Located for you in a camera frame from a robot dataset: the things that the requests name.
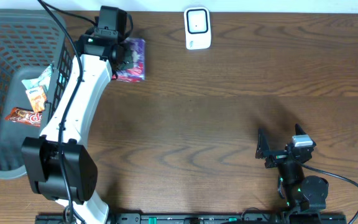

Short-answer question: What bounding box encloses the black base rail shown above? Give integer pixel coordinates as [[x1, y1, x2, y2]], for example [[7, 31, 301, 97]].
[[35, 212, 347, 224]]

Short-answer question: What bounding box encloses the grey plastic shopping basket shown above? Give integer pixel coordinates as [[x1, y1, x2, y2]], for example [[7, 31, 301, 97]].
[[0, 9, 73, 179]]

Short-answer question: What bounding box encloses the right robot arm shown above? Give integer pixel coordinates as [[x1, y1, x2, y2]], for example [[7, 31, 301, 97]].
[[255, 124, 329, 223]]

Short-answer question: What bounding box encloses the right black cable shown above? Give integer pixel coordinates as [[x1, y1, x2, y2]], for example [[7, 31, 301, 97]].
[[293, 158, 358, 224]]

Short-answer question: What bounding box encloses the black cable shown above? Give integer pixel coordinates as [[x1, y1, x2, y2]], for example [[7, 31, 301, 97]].
[[293, 158, 358, 224], [37, 0, 99, 224]]

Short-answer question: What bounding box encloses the left black cable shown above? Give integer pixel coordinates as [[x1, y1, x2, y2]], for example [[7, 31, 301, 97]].
[[37, 0, 99, 224]]

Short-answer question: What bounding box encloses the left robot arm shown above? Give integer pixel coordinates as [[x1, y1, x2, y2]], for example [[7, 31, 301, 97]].
[[21, 26, 128, 223]]

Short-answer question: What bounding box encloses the orange Kleenex tissue pack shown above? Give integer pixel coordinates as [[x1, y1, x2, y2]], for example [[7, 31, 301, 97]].
[[25, 86, 47, 113]]

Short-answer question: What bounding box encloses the purple red pantyliner pack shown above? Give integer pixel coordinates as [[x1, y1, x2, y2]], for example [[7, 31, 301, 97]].
[[112, 38, 145, 83]]

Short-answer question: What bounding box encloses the red chocolate bar wrapper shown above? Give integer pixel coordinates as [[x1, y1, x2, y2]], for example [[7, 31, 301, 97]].
[[4, 107, 42, 127]]

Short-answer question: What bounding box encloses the green flushable wipes pack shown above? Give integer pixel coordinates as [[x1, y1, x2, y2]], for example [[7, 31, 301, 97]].
[[21, 64, 53, 93]]

